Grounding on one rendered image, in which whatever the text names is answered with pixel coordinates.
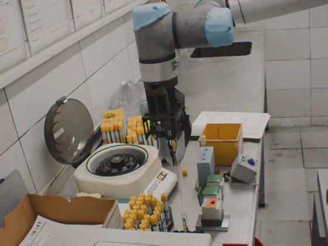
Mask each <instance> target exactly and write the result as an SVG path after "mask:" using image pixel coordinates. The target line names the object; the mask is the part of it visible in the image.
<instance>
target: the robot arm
mask: <svg viewBox="0 0 328 246"><path fill-rule="evenodd" d="M326 4H328V0H200V1H199V2H198V3H197V4H195V7H194V9H193V10H189V11H180V12H170V9H169V5H168V4H166V3H163V2H161V3H153V4H147V5H140V6H137V7H136V8H134V10H133V11H132V21H133V26H134V29H133V32H134V36H135V42H136V48H137V52H138V60H139V61H138V64H139V69H140V74H141V79H142V80H143V85H144V88H145V95H146V101H147V105H148V109H147V110H146V111H145V113H144V114H143V117H142V122H143V132H144V136H145V140H147V139H148V138H149V136H150V135H152V137H153V138H155V139H156V140H157V142H158V147H159V150H158V158H159V160H163V158H165V159H166V161H167V162H168V163H169V164H170V165H171V166H172V167H175V161H174V157H173V156H174V154H173V152H172V146H171V144H170V140H174V141H175V143H176V149H175V152H176V158H175V159H176V166H177V167H179V165H180V163H181V161H182V160H183V157H184V155H185V152H186V148H187V145H188V143H189V139H190V136H191V134H192V123H191V121H190V115H186V111H185V108H186V106H185V95H184V94H182V92H181V91H179V90H178V89H177V88H176V87H175V86H176V85H178V84H179V79H178V69H177V67H178V66H179V62H178V61H176V50H175V49H192V48H199V47H220V46H225V45H226V46H229V45H231V44H232V43H233V42H234V27H236V26H240V25H245V24H248V23H253V22H258V21H262V20H266V19H269V18H275V17H277V16H282V15H287V14H290V13H295V12H298V11H299V12H300V11H303V10H307V9H310V8H315V7H318V6H323V5H326ZM148 120H149V122H150V126H149V127H148ZM144 122H146V128H147V133H146V130H145V124H144Z"/></svg>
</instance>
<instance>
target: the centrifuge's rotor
mask: <svg viewBox="0 0 328 246"><path fill-rule="evenodd" d="M142 164H143V163H142V161H141V160H139V159H138V158H136V157H134V156H133V155H131V154H127V153H120V154H117V155H112V156H110V157H108V158H105V159H104V160H103V161H102V162H101V163H100V165H99V166H98V168H97V170H96V171H95V173H96V174H99V175H106V176H111V175H118V174H122V173H127V172H129V171H132V170H134V169H135V168H137V167H138V166H141V165H142Z"/></svg>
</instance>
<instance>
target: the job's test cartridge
mask: <svg viewBox="0 0 328 246"><path fill-rule="evenodd" d="M201 211H202V216H203V219H220V217H221V212H222V208H221V200H218V198H215V199H207V198H204V202H203V204H202V210H201Z"/></svg>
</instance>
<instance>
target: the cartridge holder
mask: <svg viewBox="0 0 328 246"><path fill-rule="evenodd" d="M230 219H231V216H230V215H224V210H223V209H222V212H221V217H220V219H203V216H202V214H199V217H198V219H197V222H196V226H195V227H196V230H228V228H229V225H230Z"/></svg>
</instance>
